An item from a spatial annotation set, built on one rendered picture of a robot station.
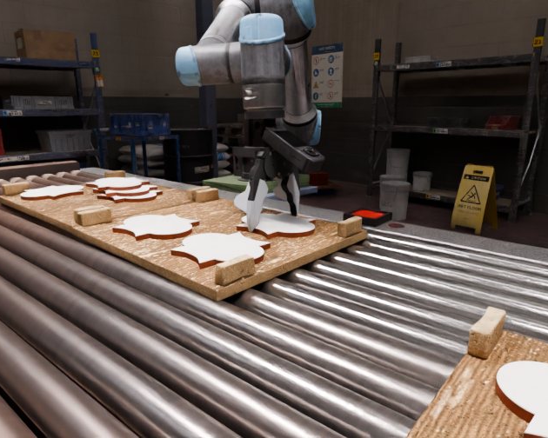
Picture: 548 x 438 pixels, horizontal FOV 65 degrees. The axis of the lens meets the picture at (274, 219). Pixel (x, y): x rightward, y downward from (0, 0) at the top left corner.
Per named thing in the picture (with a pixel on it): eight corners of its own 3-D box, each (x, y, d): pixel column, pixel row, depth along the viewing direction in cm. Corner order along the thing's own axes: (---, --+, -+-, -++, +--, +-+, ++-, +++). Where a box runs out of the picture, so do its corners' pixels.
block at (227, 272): (247, 270, 58) (247, 252, 58) (257, 274, 57) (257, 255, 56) (213, 283, 54) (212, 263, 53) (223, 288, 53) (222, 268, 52)
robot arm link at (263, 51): (287, 21, 76) (281, 9, 68) (289, 85, 78) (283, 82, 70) (243, 23, 77) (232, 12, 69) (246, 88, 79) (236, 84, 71)
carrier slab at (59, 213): (126, 182, 132) (126, 177, 131) (215, 202, 105) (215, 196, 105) (-2, 202, 106) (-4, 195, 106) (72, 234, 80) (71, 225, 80)
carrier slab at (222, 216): (218, 203, 104) (217, 197, 104) (366, 238, 77) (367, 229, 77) (72, 235, 79) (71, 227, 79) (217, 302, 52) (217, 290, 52)
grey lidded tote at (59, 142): (81, 148, 522) (78, 128, 516) (95, 150, 500) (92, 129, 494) (37, 151, 485) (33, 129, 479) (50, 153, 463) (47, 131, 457)
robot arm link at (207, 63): (217, -16, 116) (166, 43, 79) (257, -20, 115) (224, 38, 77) (225, 29, 123) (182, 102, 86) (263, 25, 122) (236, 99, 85)
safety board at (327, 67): (310, 108, 676) (311, 46, 653) (341, 108, 633) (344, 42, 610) (310, 108, 675) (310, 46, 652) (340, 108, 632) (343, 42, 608)
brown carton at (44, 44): (66, 66, 494) (63, 36, 486) (78, 63, 467) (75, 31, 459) (16, 63, 461) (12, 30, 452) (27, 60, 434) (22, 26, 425)
